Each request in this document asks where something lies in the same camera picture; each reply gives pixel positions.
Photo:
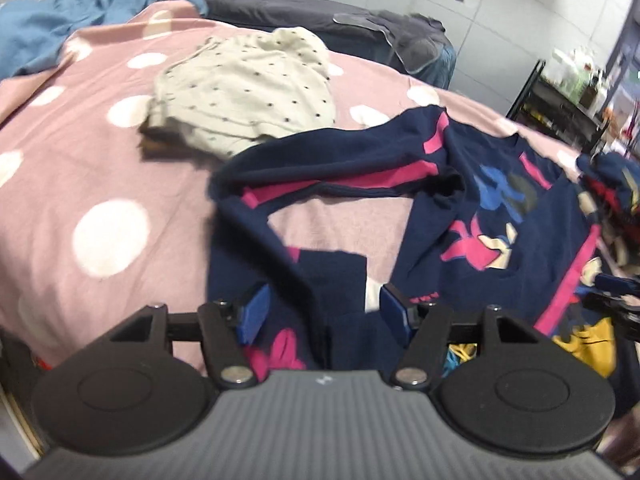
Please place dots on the navy and pink sweatshirt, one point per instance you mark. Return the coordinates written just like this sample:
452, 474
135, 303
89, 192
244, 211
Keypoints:
450, 200

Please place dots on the blue cloth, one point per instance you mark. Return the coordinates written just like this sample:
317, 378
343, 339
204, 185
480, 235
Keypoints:
75, 15

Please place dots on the navy striped garment yellow trim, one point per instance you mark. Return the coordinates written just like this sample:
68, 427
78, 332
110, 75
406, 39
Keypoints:
607, 170

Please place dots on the yellow printed garment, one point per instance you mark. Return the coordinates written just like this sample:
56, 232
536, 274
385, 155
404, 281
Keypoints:
592, 345

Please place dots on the grey towel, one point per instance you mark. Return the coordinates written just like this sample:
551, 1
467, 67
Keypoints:
405, 37

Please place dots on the cream dotted garment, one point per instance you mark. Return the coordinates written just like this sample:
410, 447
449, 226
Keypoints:
250, 95

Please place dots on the pink polka-dot bed sheet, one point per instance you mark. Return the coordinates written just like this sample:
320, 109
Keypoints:
75, 170

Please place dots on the red garment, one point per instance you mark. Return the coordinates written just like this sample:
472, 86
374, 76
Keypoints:
612, 202

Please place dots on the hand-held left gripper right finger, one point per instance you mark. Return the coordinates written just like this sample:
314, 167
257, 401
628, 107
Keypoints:
392, 310

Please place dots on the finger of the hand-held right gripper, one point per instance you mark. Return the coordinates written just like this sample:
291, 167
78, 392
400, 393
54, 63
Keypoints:
615, 284

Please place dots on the massage bed with grey sheet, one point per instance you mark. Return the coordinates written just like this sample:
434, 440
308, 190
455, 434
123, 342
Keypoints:
300, 15

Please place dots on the black shelf rack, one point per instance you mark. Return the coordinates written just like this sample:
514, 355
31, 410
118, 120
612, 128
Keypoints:
555, 105

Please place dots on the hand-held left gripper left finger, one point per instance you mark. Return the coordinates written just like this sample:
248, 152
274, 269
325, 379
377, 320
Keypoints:
252, 312

